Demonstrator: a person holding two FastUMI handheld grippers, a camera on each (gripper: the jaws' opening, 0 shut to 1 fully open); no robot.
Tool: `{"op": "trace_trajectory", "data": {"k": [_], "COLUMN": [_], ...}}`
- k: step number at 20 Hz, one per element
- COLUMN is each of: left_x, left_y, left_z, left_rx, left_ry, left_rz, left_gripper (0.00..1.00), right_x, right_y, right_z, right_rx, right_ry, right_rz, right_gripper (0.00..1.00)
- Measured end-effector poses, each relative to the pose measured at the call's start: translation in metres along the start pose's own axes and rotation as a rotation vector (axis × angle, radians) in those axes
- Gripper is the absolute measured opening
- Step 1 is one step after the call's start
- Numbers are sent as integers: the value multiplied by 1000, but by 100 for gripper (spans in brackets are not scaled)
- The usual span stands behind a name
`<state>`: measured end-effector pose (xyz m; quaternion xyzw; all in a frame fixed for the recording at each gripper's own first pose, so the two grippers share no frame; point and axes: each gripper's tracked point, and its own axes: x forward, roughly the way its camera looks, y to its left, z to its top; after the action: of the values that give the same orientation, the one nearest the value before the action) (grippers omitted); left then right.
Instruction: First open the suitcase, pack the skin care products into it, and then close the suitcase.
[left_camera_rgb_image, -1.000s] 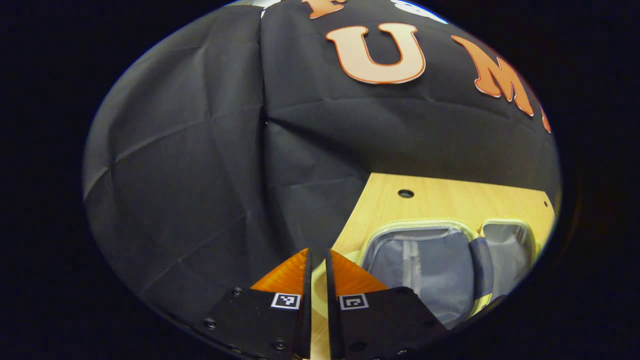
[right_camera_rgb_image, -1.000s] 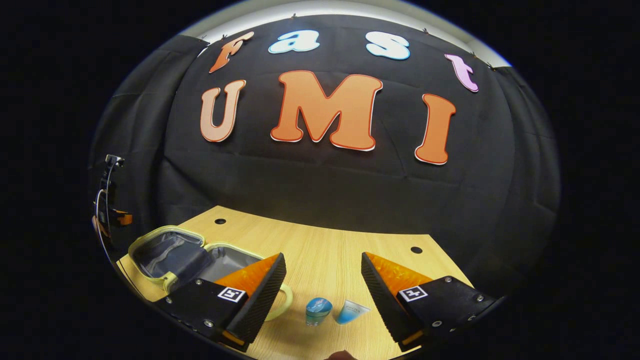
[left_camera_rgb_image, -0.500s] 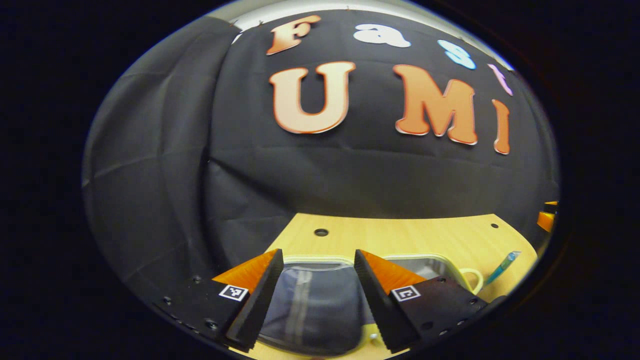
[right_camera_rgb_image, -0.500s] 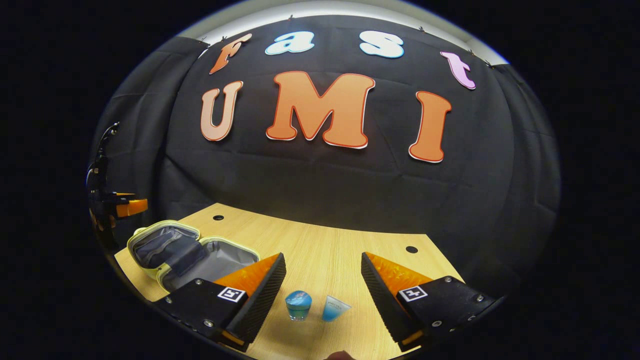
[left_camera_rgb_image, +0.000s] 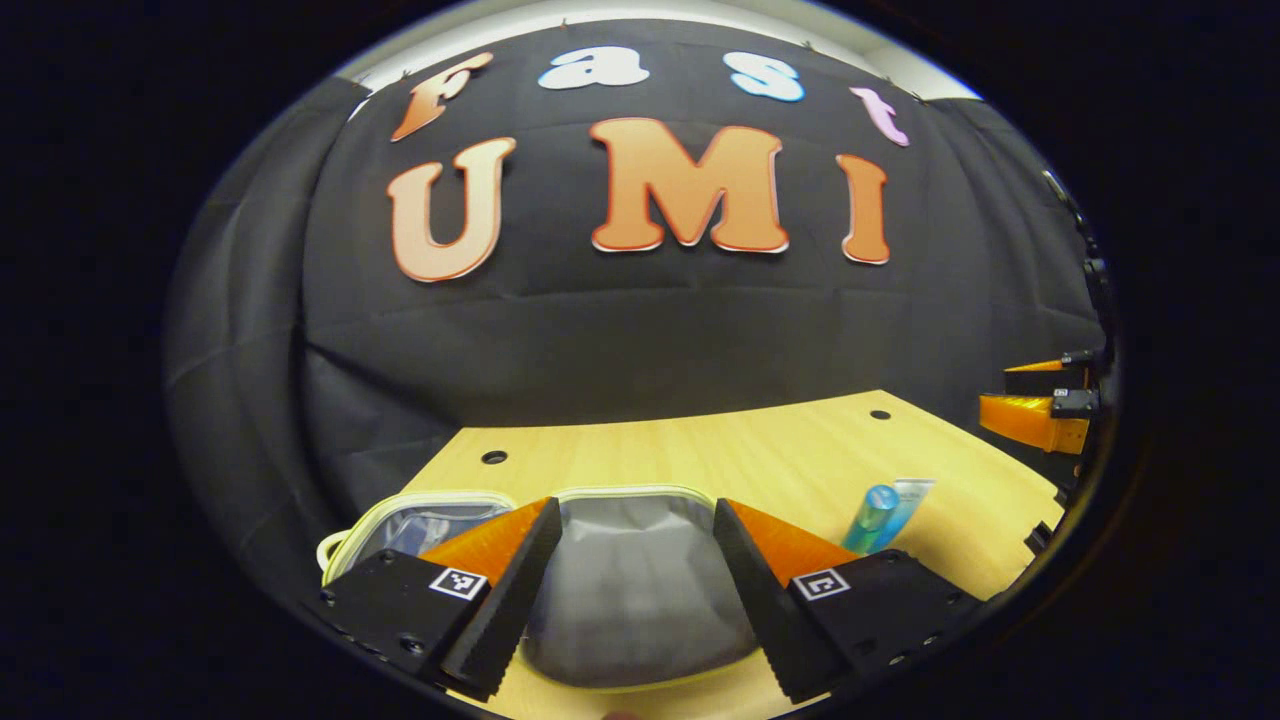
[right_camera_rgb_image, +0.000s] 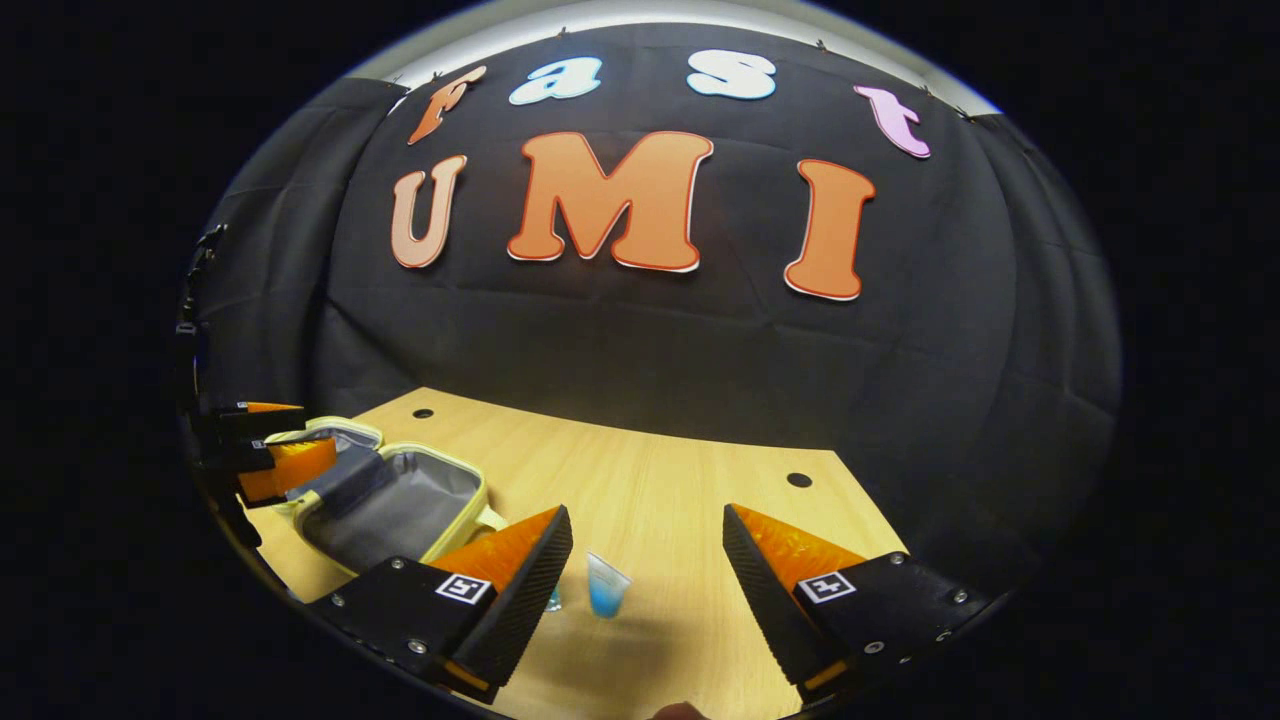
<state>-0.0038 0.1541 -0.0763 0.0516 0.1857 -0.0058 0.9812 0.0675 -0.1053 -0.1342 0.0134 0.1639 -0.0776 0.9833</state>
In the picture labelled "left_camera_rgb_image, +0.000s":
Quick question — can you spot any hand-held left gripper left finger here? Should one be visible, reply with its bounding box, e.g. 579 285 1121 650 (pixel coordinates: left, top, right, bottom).
318 497 563 703

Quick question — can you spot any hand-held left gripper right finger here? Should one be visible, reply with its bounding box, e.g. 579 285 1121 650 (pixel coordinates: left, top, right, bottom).
712 498 986 705

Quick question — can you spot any blue skin care tube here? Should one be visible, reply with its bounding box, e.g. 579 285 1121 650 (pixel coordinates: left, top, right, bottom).
872 477 937 554

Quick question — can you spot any blue skin care bottle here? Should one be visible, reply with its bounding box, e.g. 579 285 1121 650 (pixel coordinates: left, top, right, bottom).
841 484 900 555

